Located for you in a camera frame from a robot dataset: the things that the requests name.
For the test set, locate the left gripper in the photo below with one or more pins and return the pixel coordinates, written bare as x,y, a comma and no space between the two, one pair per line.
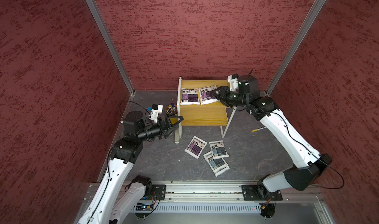
162,125

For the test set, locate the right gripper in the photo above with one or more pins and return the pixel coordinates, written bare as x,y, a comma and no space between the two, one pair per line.
222,94

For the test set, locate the purple coffee bag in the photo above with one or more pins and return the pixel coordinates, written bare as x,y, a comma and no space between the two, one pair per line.
206,96
195,147
189,97

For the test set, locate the wooden two-tier shelf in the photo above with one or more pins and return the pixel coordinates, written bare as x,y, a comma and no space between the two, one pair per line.
214,114

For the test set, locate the grey coffee bag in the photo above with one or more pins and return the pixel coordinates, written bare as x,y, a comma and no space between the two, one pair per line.
218,149
217,165

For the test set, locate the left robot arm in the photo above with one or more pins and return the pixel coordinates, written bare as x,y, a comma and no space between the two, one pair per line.
105,208

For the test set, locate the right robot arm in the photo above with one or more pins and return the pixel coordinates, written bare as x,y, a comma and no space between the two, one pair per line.
308,163

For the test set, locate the beige eraser case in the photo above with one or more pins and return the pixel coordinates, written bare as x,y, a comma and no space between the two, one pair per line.
177,137

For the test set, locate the yellow pen cup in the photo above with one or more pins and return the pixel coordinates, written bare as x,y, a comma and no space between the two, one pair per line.
171,109

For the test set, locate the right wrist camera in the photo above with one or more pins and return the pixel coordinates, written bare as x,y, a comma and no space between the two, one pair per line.
233,82

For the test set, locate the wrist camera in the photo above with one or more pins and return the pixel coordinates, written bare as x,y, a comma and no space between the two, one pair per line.
233,82
154,111

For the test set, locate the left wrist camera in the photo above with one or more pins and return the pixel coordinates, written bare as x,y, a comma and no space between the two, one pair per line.
154,111

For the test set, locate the yellow handled screwdriver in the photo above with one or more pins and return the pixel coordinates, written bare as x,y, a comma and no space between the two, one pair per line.
256,130

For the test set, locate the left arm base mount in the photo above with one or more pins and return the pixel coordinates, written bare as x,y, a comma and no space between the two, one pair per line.
155,192

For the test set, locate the aluminium rail frame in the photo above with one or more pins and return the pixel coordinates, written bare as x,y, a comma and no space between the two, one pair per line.
225,197

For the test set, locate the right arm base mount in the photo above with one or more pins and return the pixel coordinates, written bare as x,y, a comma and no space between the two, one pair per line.
259,193

